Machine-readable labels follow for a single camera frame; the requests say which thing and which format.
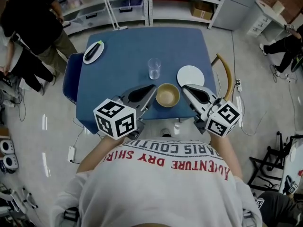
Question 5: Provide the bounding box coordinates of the white printed t-shirt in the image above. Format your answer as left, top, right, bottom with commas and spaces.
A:
52, 138, 263, 227

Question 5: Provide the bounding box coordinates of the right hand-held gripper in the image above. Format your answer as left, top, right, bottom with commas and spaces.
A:
181, 84, 242, 138

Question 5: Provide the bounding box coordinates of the white floor stand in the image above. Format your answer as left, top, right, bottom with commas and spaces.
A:
101, 0, 128, 30

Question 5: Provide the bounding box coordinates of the clear drinking glass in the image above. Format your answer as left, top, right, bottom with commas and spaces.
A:
147, 58, 162, 80

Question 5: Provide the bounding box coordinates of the brown cardboard box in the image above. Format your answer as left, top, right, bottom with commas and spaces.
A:
191, 1, 214, 21

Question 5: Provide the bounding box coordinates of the white board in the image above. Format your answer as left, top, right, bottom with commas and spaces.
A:
279, 133, 303, 196

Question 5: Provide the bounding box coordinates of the blue tablecloth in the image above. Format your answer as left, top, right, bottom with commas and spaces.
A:
62, 27, 217, 135

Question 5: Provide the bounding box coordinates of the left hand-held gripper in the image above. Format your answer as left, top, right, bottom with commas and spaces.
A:
93, 84, 157, 141

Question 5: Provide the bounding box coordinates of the person's left forearm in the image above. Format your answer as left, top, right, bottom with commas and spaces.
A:
75, 133, 133, 174

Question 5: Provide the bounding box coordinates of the white drawer cabinet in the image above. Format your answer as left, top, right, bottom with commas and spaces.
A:
247, 10, 273, 36

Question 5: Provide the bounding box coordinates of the black harness buckle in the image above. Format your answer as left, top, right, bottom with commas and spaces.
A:
63, 209, 79, 222
243, 209, 255, 224

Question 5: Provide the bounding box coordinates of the white round-lens device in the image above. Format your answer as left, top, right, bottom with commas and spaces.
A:
2, 154, 19, 169
0, 140, 15, 155

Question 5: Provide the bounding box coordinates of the grey metal cabinet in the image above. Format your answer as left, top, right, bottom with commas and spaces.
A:
213, 0, 258, 30

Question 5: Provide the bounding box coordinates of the tan wooden bowl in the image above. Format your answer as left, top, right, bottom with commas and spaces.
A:
155, 83, 180, 108

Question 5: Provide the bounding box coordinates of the wooden curved-back chair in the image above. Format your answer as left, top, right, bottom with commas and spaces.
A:
211, 53, 232, 101

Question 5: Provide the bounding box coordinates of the black folding stand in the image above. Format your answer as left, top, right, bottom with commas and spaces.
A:
247, 131, 292, 193

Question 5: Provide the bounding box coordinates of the person's right forearm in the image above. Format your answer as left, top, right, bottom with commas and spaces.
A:
209, 132, 243, 179

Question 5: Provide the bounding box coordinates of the dark purple eggplant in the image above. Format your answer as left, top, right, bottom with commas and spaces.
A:
84, 40, 103, 61

